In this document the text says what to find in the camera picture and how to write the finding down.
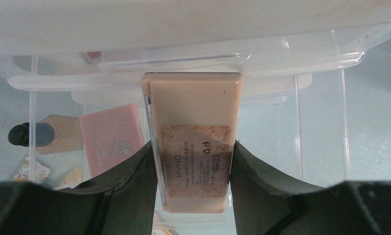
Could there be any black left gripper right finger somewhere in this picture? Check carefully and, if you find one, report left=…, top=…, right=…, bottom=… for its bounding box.
left=230, top=142, right=391, bottom=235

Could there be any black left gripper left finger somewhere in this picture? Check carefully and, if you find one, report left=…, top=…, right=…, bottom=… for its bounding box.
left=0, top=143, right=157, bottom=235

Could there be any pink makeup compact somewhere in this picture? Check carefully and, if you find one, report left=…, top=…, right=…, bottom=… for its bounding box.
left=79, top=104, right=145, bottom=178

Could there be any white tube black cap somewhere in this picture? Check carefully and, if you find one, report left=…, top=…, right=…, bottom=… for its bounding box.
left=13, top=157, right=50, bottom=185

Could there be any clear acrylic drawer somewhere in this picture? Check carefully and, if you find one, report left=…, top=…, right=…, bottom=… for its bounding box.
left=7, top=71, right=349, bottom=187
left=81, top=22, right=391, bottom=78

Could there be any tan rectangular makeup palette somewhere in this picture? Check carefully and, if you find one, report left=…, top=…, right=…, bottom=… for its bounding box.
left=142, top=72, right=243, bottom=213

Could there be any white plastic drawer organizer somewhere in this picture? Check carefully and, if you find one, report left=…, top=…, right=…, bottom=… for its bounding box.
left=0, top=0, right=391, bottom=56

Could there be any beige concealer stick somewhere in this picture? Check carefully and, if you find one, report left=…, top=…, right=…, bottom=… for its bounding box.
left=54, top=165, right=83, bottom=190

